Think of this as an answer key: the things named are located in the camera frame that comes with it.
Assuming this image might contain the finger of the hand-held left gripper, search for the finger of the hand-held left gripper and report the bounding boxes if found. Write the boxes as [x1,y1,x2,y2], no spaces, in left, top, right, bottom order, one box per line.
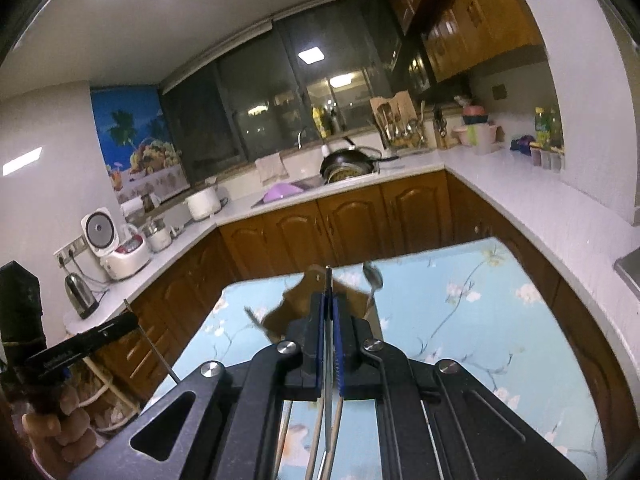
[27,312,140,382]

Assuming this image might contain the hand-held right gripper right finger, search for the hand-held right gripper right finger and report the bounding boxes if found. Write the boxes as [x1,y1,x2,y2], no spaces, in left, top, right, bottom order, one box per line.
[333,295,587,480]

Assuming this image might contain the purple plastic basin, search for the purple plastic basin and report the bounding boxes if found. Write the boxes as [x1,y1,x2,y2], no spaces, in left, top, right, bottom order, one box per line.
[264,183,304,204]

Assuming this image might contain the metal spoon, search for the metal spoon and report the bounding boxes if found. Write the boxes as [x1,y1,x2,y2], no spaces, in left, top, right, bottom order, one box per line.
[362,261,385,313]

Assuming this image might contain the blue floral tablecloth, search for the blue floral tablecloth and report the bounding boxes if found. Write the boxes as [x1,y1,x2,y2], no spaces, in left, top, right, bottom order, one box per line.
[149,237,602,480]

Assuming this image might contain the stainless steel cooktop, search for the stainless steel cooktop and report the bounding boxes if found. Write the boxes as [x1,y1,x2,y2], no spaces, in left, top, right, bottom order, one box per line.
[614,246,640,302]

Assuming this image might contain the paper towel roll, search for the paper towel roll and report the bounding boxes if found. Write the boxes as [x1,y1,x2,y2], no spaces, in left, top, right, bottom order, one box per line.
[121,197,147,222]

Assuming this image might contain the wooden upper cabinets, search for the wooden upper cabinets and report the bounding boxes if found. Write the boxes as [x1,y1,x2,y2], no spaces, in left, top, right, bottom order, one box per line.
[372,0,547,84]

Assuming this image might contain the wooden cabinets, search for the wooden cabinets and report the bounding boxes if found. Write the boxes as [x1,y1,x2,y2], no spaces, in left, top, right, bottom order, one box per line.
[372,0,547,84]
[64,167,640,467]

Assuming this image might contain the black wok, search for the black wok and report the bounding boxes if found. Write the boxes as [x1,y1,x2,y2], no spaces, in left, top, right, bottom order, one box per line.
[319,144,401,184]

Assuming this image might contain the pink dish basket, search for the pink dish basket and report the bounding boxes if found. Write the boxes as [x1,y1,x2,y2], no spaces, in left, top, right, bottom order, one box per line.
[451,121,504,149]

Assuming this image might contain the white rice cooker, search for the white rice cooker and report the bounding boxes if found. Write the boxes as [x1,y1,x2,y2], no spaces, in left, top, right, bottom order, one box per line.
[81,211,152,282]

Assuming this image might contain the steel electric kettle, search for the steel electric kettle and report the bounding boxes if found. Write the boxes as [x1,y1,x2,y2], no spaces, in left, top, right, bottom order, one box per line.
[64,272,99,321]

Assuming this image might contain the white cooking pot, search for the white cooking pot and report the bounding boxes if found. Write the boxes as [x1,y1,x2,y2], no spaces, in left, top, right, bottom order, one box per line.
[184,187,222,222]

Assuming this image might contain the row of spice jars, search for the row of spice jars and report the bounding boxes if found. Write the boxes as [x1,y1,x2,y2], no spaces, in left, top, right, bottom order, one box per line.
[529,144,566,174]

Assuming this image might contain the white storage rack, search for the white storage rack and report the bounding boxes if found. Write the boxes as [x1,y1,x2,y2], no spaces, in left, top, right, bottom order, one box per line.
[65,357,147,435]

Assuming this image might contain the stack of coloured bowls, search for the stack of coloured bowls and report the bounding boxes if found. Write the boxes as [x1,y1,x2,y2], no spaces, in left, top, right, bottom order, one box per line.
[461,102,489,126]

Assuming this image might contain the yellow drink bottle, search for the yellow drink bottle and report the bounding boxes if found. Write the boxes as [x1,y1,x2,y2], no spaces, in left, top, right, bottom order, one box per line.
[533,107,552,149]

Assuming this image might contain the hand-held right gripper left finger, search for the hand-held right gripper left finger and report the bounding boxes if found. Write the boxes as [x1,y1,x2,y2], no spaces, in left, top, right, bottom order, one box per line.
[65,292,328,480]

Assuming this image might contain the kitchen sink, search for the kitchen sink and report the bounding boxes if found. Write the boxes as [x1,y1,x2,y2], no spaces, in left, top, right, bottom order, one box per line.
[249,172,331,209]

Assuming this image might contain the wall power socket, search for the wall power socket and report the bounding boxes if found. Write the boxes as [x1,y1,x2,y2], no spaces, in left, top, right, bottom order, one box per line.
[53,238,87,267]

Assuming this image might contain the glass jar appliance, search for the glass jar appliance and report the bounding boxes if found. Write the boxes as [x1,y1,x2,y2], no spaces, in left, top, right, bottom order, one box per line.
[142,217,175,254]

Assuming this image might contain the dark kitchen window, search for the dark kitchen window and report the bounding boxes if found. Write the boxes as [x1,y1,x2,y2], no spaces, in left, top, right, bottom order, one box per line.
[159,0,407,184]

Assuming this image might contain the white plastic cup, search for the white plastic cup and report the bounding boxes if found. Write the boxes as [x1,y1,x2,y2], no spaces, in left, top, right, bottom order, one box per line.
[467,125,494,157]

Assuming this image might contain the person's left hand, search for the person's left hand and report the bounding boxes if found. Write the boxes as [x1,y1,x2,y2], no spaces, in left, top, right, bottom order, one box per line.
[21,384,99,479]

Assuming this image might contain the wooden utensil rack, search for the wooden utensil rack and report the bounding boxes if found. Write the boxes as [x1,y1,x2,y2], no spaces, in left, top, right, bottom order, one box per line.
[369,90,432,151]

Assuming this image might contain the dark thin chopstick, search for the dark thin chopstick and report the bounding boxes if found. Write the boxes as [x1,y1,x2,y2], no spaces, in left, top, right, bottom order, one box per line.
[123,299,180,384]

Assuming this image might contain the metal fork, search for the metal fork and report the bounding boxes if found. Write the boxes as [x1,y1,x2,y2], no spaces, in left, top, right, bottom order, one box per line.
[243,305,267,332]

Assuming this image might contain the wooden lower cabinets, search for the wooden lower cabinets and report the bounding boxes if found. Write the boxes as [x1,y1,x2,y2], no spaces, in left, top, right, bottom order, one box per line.
[64,167,640,467]

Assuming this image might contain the tropical fruit wall poster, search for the tropical fruit wall poster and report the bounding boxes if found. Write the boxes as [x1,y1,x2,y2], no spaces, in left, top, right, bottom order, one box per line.
[90,87,192,206]

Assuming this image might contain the beige dish towel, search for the beige dish towel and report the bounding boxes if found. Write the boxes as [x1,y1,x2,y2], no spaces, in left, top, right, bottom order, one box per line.
[254,152,291,184]

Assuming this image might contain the metal table knife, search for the metal table knife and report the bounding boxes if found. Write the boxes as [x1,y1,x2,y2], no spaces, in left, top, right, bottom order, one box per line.
[324,266,335,467]

